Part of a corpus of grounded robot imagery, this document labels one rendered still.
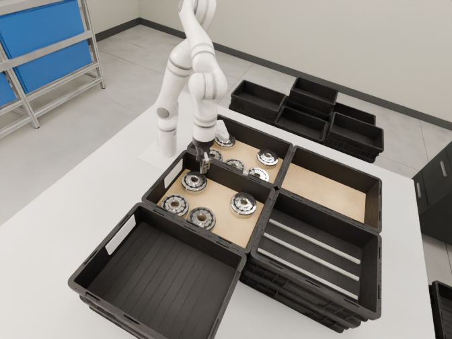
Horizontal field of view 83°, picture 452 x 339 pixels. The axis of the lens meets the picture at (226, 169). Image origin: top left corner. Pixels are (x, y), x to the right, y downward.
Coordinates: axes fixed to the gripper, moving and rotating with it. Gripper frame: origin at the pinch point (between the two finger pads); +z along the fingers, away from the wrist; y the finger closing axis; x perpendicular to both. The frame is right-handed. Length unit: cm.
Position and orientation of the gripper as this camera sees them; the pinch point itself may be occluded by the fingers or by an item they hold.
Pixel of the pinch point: (201, 163)
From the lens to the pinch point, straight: 93.2
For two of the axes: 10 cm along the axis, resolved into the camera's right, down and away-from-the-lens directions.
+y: 2.7, 7.4, -6.2
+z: -1.3, 6.6, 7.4
